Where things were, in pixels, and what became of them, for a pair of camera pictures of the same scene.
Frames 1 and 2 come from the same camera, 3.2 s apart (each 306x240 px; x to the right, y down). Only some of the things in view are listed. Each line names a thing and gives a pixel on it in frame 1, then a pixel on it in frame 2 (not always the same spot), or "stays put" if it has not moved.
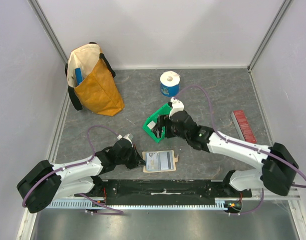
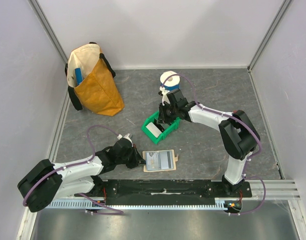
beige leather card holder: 159,161 stays put
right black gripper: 164,126 → 163,113
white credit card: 165,160 stays put
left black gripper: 137,160 stays put
